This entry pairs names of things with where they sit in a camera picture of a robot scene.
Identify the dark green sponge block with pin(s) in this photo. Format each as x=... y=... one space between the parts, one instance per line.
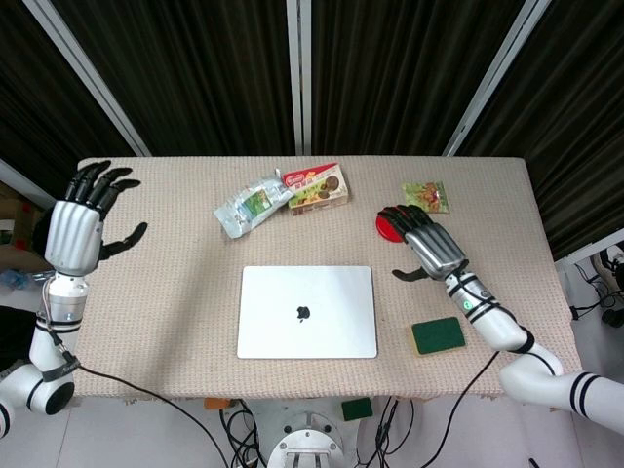
x=357 y=409

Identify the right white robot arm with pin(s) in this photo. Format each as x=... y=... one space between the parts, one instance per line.
x=497 y=324

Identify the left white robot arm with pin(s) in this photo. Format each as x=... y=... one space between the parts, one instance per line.
x=44 y=346

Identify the small orange plastic piece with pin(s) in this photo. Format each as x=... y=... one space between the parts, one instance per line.
x=217 y=403

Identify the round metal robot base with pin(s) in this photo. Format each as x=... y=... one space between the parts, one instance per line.
x=312 y=446

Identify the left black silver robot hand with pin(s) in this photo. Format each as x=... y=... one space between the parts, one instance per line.
x=73 y=229

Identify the person in black clothes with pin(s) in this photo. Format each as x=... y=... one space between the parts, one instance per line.
x=14 y=341

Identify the beige woven tablecloth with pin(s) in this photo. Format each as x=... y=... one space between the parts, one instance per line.
x=161 y=312

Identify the green square snack packet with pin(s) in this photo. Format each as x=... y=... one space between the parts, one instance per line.
x=426 y=196

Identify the green yellow scouring sponge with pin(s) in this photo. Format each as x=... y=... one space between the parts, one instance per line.
x=438 y=335

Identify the red round plastic disc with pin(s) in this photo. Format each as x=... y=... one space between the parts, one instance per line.
x=387 y=233

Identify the brown cardboard box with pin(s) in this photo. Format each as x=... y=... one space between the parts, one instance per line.
x=19 y=234

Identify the black pleated curtain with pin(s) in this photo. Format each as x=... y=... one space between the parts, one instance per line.
x=390 y=73
x=44 y=97
x=195 y=73
x=575 y=122

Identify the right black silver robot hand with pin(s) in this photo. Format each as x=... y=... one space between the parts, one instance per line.
x=436 y=248

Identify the white aluminium frame post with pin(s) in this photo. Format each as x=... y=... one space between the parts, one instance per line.
x=487 y=83
x=92 y=73
x=300 y=73

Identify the silver green snack pouch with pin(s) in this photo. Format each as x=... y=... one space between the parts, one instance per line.
x=246 y=207

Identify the cookie box with red label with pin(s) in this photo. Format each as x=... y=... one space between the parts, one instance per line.
x=319 y=191

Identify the silver Apple laptop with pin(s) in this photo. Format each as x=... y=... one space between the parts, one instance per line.
x=312 y=336

